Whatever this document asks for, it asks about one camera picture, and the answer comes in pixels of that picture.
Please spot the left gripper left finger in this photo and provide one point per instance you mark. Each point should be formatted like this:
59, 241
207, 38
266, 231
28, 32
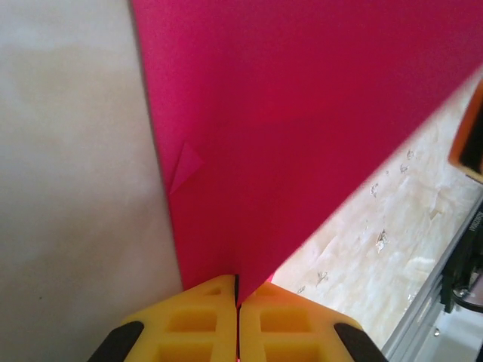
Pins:
181, 324

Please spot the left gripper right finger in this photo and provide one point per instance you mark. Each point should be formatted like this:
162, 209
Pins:
294, 328

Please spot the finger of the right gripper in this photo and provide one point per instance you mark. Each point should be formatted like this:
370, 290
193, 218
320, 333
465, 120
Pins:
469, 151

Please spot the magenta cloth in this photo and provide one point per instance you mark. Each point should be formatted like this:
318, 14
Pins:
283, 113

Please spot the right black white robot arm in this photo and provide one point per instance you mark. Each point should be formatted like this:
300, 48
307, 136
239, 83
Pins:
468, 256

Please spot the wide aluminium mounting rail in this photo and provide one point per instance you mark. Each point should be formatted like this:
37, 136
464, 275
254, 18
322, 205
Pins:
422, 313

